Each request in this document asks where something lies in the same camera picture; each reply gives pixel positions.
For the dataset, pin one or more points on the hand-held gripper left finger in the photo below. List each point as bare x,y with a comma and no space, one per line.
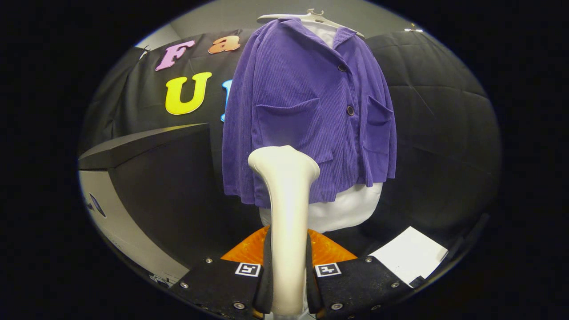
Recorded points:
222,286

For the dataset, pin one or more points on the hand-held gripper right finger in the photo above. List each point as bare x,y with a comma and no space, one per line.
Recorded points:
360,284

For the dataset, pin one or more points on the white shirt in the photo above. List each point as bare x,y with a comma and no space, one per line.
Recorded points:
346,209

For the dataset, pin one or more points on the white clothes hanger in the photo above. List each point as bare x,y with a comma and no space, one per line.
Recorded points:
311,17

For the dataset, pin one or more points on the white paper sheet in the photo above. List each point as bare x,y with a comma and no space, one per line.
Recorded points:
409,255

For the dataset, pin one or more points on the grey cabinet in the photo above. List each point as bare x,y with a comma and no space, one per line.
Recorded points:
169,186

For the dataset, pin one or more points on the small blue cabinet display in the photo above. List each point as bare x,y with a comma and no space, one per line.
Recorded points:
97,204

